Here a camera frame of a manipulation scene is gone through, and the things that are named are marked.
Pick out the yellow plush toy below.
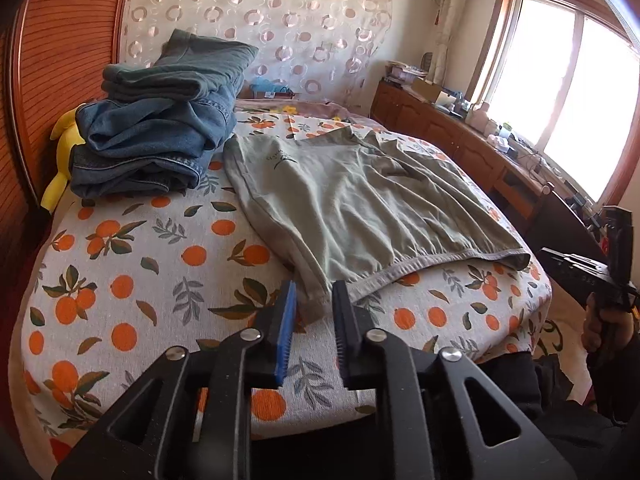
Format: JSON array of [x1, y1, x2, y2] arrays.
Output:
[[40, 106, 86, 214]]

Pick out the person's right hand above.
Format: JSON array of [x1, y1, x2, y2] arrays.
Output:
[[582, 292, 634, 356]]

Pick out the window with wooden frame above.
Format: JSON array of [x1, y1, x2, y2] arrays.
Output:
[[468, 0, 639, 205]]

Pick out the orange print bed sheet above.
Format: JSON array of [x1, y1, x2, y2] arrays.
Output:
[[19, 109, 554, 441]]

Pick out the cardboard box on cabinet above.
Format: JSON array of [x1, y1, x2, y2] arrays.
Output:
[[410, 78, 442, 103]]

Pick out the blue item on box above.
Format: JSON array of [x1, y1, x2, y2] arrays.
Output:
[[248, 78, 295, 100]]

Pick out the grey-green pants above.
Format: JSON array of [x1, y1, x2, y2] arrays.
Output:
[[224, 127, 530, 321]]

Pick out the stack of blue jeans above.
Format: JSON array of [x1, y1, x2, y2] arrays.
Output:
[[70, 29, 258, 198]]

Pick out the floral pink blanket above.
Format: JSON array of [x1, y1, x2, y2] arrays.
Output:
[[234, 99, 362, 122]]

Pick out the stack of books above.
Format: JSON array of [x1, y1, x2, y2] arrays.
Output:
[[385, 61, 426, 86]]

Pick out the long wooden cabinet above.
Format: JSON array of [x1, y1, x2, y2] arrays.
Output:
[[369, 79, 609, 261]]

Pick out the white plastic jug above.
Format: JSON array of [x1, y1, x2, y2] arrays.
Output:
[[469, 102, 489, 132]]

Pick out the sheer circle pattern curtain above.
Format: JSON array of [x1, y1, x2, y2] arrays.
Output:
[[119, 0, 393, 106]]

